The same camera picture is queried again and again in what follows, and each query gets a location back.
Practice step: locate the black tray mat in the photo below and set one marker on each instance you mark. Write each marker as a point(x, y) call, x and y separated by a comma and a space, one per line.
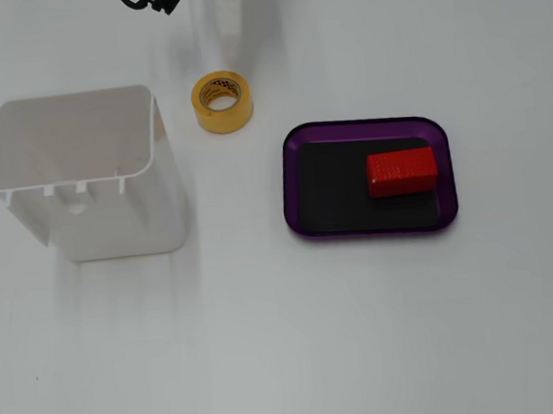
point(333, 192)

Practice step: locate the red rectangular block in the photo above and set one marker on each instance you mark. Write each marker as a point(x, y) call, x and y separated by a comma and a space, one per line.
point(402, 174)

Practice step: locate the purple metal tray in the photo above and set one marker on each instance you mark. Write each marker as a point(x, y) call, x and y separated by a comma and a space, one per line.
point(362, 129)

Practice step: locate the yellow tape roll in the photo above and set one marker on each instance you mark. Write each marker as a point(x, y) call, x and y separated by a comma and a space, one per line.
point(244, 109)

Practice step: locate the black knob part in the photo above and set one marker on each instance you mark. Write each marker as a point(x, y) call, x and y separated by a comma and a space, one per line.
point(166, 2)

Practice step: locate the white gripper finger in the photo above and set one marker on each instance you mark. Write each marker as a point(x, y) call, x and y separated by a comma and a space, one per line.
point(208, 24)
point(232, 22)

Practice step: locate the white plastic bin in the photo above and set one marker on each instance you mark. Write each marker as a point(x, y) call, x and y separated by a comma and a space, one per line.
point(112, 216)

